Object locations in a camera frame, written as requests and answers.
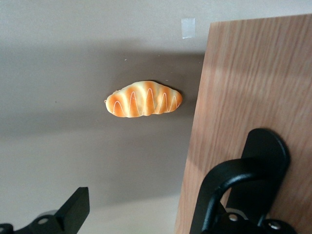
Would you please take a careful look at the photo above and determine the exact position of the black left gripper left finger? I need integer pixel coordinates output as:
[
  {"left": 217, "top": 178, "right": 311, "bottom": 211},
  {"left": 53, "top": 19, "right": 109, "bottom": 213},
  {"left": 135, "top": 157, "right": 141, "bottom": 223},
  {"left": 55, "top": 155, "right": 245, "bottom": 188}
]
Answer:
[{"left": 0, "top": 187, "right": 90, "bottom": 234}]

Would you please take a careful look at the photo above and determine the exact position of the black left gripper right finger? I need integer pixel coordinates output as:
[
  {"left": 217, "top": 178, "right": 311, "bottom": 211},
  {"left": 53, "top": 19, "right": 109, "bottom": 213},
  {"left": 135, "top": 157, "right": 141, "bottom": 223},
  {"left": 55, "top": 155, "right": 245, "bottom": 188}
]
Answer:
[{"left": 202, "top": 190, "right": 297, "bottom": 234}]

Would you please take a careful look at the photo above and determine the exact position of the black metal drawer handle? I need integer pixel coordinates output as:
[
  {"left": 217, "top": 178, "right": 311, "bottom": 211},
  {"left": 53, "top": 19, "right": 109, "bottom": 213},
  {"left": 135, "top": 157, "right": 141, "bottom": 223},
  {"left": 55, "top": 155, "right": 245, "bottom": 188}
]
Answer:
[{"left": 190, "top": 128, "right": 291, "bottom": 234}]

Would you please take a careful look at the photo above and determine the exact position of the light wooden drawer front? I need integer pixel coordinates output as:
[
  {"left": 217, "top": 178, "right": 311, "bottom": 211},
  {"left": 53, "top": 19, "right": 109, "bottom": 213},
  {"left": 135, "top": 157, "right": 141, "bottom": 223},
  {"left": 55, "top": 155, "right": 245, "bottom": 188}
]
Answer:
[{"left": 174, "top": 14, "right": 312, "bottom": 234}]

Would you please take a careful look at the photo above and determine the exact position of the toy croissant bread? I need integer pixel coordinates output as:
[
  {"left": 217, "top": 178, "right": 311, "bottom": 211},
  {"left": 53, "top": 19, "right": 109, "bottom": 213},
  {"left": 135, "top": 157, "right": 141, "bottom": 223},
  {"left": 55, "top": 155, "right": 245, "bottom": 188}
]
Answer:
[{"left": 104, "top": 80, "right": 183, "bottom": 118}]

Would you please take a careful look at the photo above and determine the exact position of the translucent tape piece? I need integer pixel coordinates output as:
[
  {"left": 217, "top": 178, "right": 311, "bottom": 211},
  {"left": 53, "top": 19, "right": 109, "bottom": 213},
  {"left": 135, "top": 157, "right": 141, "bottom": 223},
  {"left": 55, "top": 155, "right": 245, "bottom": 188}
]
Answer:
[{"left": 181, "top": 18, "right": 196, "bottom": 39}]

